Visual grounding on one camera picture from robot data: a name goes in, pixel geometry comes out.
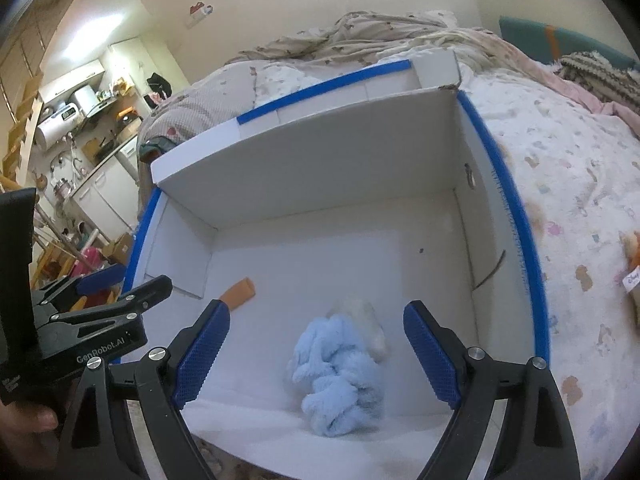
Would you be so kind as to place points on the white upper kitchen cabinet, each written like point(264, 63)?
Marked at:
point(75, 77)

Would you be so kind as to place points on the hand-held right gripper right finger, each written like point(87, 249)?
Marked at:
point(431, 357)

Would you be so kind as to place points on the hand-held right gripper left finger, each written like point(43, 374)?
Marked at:
point(200, 355)

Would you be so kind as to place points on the white cardboard box blue edges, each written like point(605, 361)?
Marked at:
point(325, 240)

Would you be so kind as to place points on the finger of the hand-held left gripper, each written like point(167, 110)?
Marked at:
point(130, 302)
point(100, 277)

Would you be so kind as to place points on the beige checked blanket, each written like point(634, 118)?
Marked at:
point(200, 105)

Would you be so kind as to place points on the white cylindrical tank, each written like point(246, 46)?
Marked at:
point(84, 100)

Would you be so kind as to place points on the small orange fabric piece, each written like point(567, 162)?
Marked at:
point(239, 292)

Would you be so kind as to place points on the orange kitchen pot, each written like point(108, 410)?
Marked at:
point(126, 115)

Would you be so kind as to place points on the wall switch with sticker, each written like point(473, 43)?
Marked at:
point(200, 14)

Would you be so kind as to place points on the tan plush toy orange scarf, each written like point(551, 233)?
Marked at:
point(632, 260)

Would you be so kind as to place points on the brown cardboard box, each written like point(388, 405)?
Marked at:
point(117, 247)

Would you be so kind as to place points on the striped knitted pillow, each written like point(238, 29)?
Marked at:
point(600, 77)

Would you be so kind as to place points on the beige bear print duvet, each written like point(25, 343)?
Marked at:
point(360, 27)

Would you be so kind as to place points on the white water heater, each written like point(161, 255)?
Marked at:
point(55, 127)

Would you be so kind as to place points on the tall white cabinet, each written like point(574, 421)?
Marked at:
point(130, 62)

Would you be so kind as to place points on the black hanging garment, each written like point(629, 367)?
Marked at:
point(160, 85)

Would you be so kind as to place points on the teal headboard orange stripe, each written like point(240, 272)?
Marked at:
point(525, 32)

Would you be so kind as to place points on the light blue fluffy sock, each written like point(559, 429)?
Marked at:
point(330, 370)

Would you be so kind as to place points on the pale pink blanket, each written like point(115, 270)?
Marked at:
point(565, 90)

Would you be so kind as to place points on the white base kitchen cabinet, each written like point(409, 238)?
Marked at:
point(102, 200)

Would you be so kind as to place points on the person's left hand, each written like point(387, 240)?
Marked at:
point(22, 422)

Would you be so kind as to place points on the cream plush sock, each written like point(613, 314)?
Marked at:
point(367, 322)

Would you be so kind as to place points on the pink suitcase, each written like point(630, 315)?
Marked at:
point(92, 260)

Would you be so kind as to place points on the wooden staircase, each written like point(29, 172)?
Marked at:
point(22, 125)

